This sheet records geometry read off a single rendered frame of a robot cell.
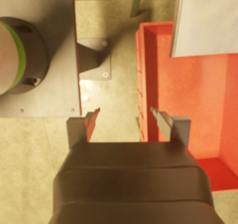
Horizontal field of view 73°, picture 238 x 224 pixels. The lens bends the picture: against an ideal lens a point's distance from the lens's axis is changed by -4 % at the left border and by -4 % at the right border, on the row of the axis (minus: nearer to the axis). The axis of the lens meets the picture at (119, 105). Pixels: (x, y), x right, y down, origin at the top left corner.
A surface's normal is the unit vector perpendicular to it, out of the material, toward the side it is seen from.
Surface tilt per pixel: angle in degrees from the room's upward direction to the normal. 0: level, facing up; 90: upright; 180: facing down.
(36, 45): 70
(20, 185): 0
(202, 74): 0
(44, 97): 0
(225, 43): 30
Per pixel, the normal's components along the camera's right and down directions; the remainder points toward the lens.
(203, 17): 0.04, 0.70
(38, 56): 0.94, 0.10
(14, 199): 0.00, 0.25
